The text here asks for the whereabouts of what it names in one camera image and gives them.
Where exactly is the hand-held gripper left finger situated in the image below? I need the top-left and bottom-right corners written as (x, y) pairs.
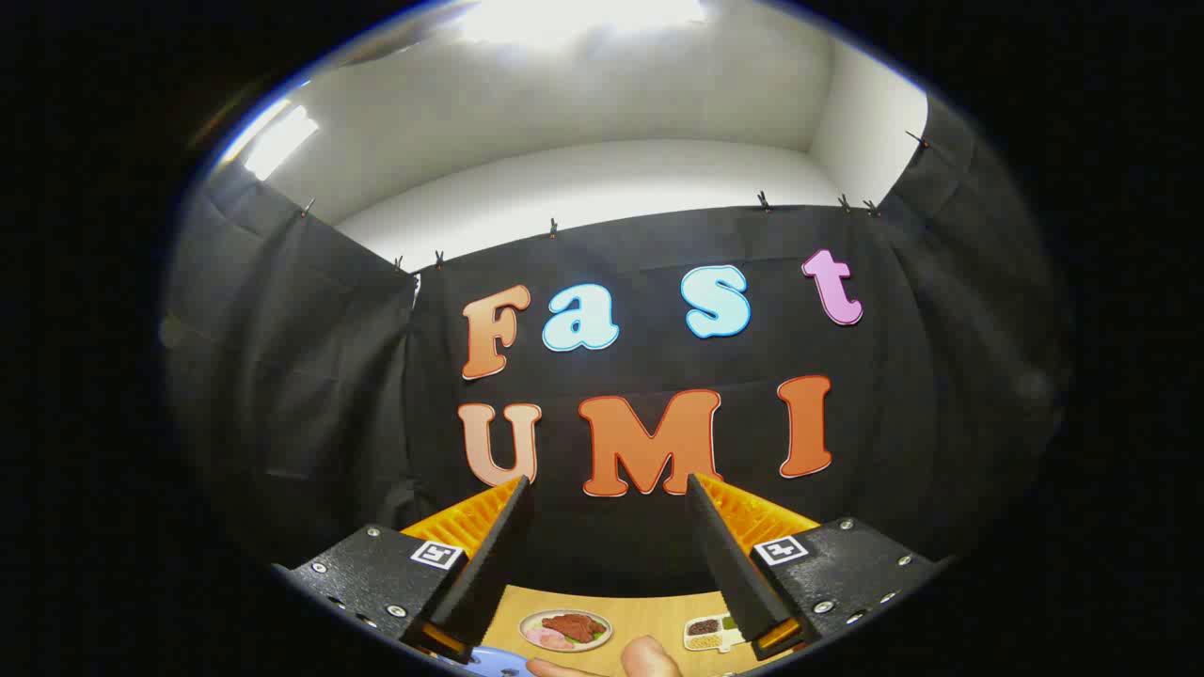
top-left (273, 475), bottom-right (535, 665)

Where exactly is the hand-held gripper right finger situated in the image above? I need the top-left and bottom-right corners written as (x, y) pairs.
top-left (684, 472), bottom-right (944, 661)

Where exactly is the white oval food plate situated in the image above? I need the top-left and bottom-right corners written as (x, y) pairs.
top-left (518, 608), bottom-right (613, 653)

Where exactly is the white divided tray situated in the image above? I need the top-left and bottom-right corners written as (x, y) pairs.
top-left (683, 613), bottom-right (749, 654)

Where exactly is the blue round plate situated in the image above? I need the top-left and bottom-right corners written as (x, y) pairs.
top-left (461, 646), bottom-right (532, 677)

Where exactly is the brown steak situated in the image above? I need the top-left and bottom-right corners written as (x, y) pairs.
top-left (541, 613), bottom-right (608, 645)

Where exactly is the row of black cloth clips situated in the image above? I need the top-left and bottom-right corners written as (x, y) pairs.
top-left (299, 130), bottom-right (932, 274)

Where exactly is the ceiling light panel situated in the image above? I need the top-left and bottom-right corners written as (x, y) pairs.
top-left (456, 0), bottom-right (711, 48)
top-left (243, 99), bottom-right (321, 182)

